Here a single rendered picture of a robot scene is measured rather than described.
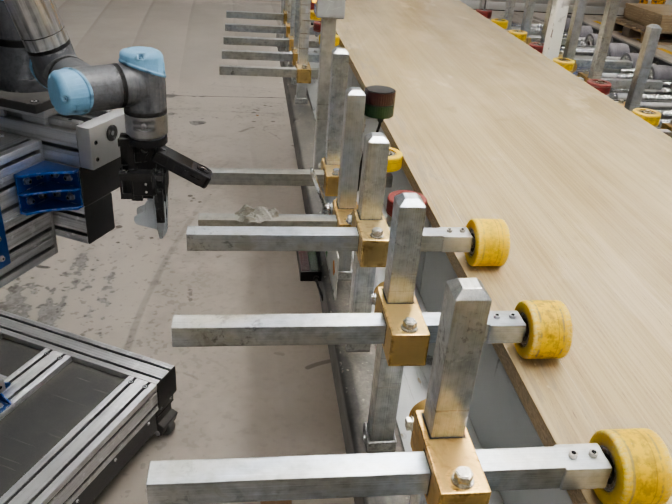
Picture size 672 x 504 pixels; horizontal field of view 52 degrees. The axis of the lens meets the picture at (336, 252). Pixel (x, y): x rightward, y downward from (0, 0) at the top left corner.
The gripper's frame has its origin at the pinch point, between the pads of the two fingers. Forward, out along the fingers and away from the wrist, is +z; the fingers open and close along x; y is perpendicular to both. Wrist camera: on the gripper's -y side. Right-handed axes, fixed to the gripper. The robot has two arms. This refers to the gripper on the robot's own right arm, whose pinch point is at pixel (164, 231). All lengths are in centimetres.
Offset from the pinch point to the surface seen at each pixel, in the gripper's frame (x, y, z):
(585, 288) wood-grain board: 33, -71, -8
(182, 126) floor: -300, 23, 82
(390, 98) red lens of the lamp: -1, -43, -28
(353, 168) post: -2.3, -36.9, -13.3
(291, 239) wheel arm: 26.5, -23.0, -12.7
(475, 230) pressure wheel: 26, -53, -14
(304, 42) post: -127, -37, -10
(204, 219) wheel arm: 1.3, -7.8, -3.5
